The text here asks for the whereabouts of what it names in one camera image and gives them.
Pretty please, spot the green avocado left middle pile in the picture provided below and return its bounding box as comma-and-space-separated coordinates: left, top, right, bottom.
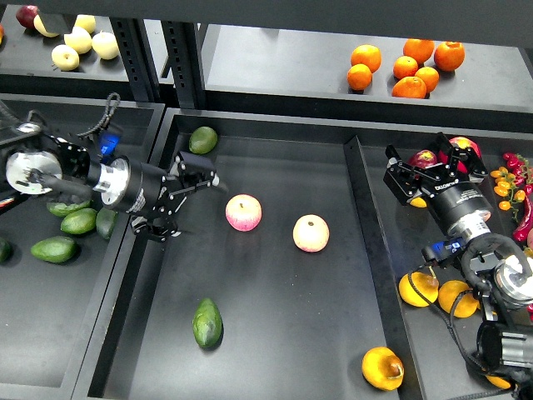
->
60, 207, 97, 235

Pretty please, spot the black perforated shelf post right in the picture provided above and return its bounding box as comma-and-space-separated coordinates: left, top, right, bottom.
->
162, 21, 207, 110

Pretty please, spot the green avocado left upper pile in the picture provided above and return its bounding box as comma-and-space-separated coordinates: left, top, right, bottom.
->
46, 200, 92, 218

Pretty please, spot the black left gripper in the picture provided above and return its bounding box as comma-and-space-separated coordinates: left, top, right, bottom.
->
118, 152, 219, 243

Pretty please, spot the orange top right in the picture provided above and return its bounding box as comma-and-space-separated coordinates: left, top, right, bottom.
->
433, 41, 466, 72

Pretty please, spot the bright red apple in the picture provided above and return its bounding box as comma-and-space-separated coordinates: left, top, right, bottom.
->
437, 136, 482, 173

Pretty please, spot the small orange centre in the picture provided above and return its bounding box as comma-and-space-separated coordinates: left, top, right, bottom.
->
392, 56, 419, 80

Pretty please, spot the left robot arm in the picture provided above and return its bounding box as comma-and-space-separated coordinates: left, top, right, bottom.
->
1, 92, 225, 242

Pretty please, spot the dark avocado at left edge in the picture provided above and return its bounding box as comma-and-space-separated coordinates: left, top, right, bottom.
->
0, 237, 12, 263

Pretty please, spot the dark green avocado by wall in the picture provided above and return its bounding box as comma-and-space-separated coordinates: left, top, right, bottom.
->
96, 207, 118, 240

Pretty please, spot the orange top middle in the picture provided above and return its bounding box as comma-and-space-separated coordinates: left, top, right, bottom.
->
403, 38, 435, 65

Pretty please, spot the pale yellow pear middle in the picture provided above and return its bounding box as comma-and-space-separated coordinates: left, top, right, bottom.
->
63, 27, 92, 55

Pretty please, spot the orange cherry tomato bunch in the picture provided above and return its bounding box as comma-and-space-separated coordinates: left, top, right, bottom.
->
491, 166, 526, 211

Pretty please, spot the green avocado pile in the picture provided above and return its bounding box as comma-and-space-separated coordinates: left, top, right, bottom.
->
60, 207, 97, 235
46, 200, 92, 218

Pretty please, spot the red chili pepper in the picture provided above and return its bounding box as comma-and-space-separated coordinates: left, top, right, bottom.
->
512, 197, 532, 243

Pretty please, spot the black perforated shelf post left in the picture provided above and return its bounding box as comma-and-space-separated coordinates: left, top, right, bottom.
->
109, 17, 161, 103

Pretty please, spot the small orange right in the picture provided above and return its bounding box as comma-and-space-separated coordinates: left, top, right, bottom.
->
415, 67, 440, 94

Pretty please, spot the red cherry tomato bunch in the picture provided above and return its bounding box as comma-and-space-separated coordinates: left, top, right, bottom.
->
502, 152, 532, 196

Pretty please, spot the yellow pear right tray middle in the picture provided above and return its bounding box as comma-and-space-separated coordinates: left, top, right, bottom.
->
437, 280, 479, 318

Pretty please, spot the orange lower left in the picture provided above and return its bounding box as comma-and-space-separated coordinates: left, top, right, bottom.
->
346, 63, 372, 91

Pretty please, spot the large black centre tray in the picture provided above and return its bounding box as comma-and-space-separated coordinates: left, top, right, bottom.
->
70, 107, 533, 400

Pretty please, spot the pale yellow pear right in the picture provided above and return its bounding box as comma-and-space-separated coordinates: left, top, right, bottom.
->
92, 32, 119, 61

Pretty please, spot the pink red apple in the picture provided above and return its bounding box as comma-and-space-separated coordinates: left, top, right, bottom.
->
225, 194, 262, 232

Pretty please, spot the yellow pear right tray left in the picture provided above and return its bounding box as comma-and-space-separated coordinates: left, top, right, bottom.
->
398, 272, 439, 308

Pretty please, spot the orange top left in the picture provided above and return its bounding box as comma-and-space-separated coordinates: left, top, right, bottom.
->
351, 44, 382, 73

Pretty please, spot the black perforated shelf post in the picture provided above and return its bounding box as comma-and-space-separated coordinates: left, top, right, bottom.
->
162, 21, 207, 110
109, 17, 161, 103

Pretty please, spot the pale yellow pink apple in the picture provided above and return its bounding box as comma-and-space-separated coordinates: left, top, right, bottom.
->
292, 214, 330, 253

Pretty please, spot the pale yellow pear front left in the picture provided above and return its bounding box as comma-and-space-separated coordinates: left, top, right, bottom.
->
51, 44, 80, 72

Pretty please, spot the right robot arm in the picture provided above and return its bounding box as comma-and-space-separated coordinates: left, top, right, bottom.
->
384, 133, 532, 399

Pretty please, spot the black left tray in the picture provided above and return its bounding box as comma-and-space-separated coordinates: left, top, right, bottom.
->
1, 94, 165, 399

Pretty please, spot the small orange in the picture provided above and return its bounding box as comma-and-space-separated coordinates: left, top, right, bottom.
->
392, 56, 419, 80
415, 67, 440, 94

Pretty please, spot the round green avocado top centre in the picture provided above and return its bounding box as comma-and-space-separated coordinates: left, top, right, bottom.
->
188, 126, 218, 155

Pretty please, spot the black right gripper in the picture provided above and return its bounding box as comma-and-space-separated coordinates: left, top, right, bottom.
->
383, 132, 492, 233

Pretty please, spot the orange bottom front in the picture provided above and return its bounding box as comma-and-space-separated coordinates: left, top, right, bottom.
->
391, 77, 426, 99

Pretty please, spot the black metal tray divider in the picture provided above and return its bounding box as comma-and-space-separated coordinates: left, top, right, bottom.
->
343, 137, 424, 399

